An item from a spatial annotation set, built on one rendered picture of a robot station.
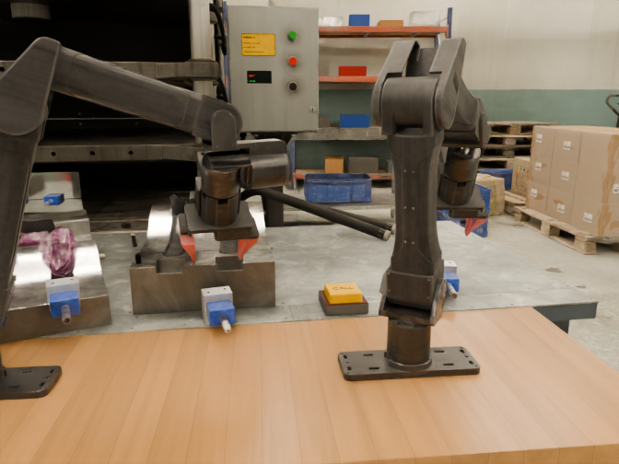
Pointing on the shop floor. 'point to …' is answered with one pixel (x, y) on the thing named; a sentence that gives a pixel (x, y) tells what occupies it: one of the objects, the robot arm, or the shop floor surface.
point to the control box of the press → (274, 76)
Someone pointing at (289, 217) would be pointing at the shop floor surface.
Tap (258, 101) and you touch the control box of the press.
